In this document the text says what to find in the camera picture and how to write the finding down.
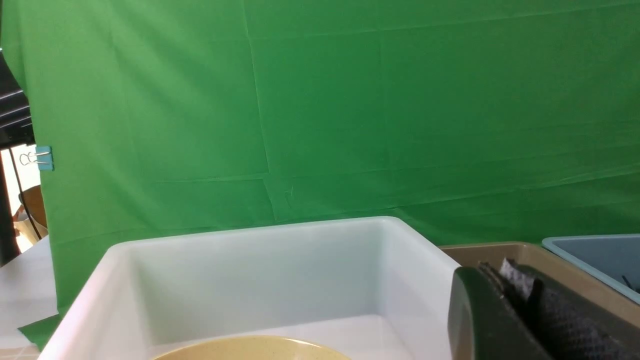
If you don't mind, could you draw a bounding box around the green backdrop cloth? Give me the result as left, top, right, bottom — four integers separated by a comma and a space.
1, 0, 640, 347

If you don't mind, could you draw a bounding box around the large white plastic tub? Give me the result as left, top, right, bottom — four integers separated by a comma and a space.
39, 216, 458, 360

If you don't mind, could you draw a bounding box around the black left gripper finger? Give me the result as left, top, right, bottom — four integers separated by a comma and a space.
447, 259, 640, 360

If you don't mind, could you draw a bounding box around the yellow noodle bowl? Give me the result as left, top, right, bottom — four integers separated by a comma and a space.
156, 335, 349, 360

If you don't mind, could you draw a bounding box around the blue binder clip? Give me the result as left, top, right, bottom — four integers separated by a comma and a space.
18, 146, 55, 172

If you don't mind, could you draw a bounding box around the blue plastic chopstick bin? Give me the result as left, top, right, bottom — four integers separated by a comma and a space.
542, 234, 640, 304

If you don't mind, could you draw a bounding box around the brown plastic spoon bin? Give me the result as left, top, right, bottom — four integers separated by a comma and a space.
440, 242, 640, 333

